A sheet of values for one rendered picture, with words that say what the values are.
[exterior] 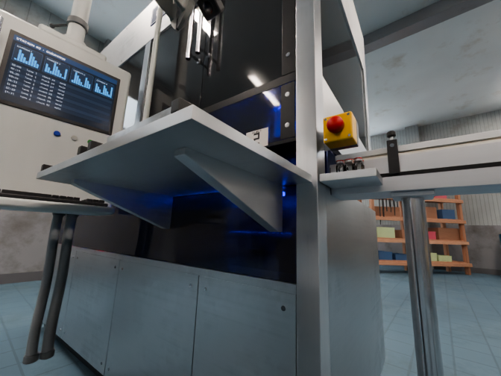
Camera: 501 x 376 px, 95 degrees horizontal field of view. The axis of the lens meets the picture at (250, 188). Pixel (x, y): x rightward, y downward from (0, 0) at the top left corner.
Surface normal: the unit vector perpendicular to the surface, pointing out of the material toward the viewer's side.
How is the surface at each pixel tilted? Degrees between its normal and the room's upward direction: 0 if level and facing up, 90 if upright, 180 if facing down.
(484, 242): 90
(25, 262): 90
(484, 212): 90
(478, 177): 90
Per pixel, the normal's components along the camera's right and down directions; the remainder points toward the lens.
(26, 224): 0.78, -0.09
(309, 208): -0.58, -0.18
